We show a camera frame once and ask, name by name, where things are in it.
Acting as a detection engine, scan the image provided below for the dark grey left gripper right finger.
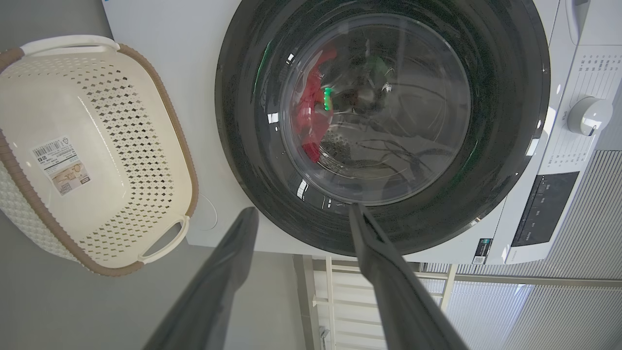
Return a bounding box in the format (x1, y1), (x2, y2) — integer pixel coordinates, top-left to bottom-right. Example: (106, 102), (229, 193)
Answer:
(348, 203), (470, 350)

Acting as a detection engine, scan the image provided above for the cream plastic laundry basket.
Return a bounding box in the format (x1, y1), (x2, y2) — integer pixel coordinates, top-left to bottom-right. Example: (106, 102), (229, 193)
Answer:
(0, 35), (199, 278)

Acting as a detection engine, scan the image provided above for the stainless steel washing machine drum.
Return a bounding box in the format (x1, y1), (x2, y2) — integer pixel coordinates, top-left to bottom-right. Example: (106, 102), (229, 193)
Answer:
(282, 15), (471, 205)

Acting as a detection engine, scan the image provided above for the white barcode product label sticker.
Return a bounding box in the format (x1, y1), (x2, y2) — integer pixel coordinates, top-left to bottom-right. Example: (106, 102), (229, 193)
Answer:
(31, 135), (91, 197)

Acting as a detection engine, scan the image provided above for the red garment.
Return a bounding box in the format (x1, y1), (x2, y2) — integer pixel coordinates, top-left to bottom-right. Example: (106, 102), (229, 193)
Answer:
(293, 46), (338, 163)

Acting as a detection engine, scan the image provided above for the white metal rack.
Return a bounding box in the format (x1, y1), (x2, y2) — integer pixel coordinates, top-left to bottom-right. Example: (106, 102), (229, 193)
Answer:
(311, 257), (458, 350)

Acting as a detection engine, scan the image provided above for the white washing machine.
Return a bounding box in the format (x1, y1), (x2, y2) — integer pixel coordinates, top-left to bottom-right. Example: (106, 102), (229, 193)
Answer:
(102, 0), (622, 265)

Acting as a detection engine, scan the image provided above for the black washing machine display panel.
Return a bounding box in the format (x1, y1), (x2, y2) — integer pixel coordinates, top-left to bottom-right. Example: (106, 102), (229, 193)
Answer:
(511, 171), (580, 247)

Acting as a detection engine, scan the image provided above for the white detergent drawer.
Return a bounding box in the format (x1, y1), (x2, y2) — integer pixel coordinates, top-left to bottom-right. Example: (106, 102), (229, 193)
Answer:
(559, 0), (622, 47)

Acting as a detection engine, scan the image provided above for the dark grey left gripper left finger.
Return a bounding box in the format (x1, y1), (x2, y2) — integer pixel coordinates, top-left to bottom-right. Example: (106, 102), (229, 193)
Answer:
(143, 207), (259, 350)

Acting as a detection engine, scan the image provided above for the black QR code sticker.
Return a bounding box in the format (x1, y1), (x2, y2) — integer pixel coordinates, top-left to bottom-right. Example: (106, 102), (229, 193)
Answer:
(471, 238), (494, 265)

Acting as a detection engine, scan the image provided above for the washing machine door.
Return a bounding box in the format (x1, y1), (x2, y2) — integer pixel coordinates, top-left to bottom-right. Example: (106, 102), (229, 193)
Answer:
(215, 0), (551, 257)

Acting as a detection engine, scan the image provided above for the white washing machine control knob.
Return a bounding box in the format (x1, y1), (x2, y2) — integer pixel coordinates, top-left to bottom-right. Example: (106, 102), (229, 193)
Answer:
(567, 96), (614, 137)

